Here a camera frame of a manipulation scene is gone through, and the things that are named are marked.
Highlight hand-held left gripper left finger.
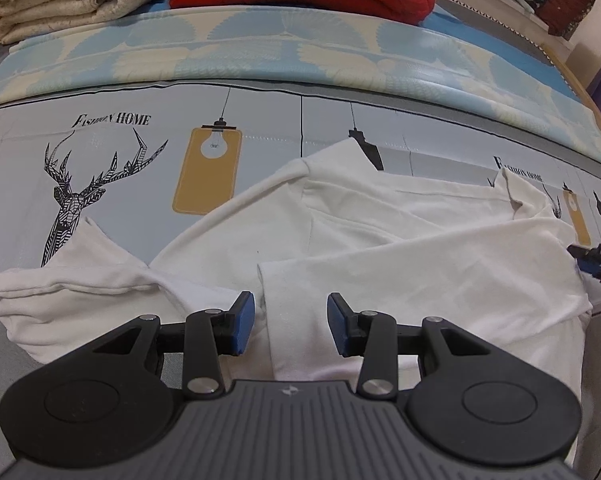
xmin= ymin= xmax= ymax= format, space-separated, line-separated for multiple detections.
xmin=91 ymin=290 xmax=256 ymax=402

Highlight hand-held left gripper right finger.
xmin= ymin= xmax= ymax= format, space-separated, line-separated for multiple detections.
xmin=327 ymin=291 xmax=487 ymax=402

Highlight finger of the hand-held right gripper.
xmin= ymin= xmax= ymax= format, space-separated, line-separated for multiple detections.
xmin=567 ymin=241 xmax=601 ymax=291

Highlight white shirt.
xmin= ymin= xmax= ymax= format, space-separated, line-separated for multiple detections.
xmin=0 ymin=139 xmax=601 ymax=471

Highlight grey deer print sheet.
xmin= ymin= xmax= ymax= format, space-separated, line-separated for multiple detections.
xmin=0 ymin=77 xmax=601 ymax=480

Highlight dark red cushion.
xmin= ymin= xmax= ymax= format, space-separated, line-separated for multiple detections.
xmin=535 ymin=0 xmax=599 ymax=38

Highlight blue leaf pattern mat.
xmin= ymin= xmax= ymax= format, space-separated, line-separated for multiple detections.
xmin=0 ymin=4 xmax=601 ymax=171

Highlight white window ledge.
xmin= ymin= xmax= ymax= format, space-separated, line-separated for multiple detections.
xmin=423 ymin=0 xmax=577 ymax=63

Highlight wooden bed frame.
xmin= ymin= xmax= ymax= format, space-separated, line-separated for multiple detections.
xmin=545 ymin=42 xmax=601 ymax=152

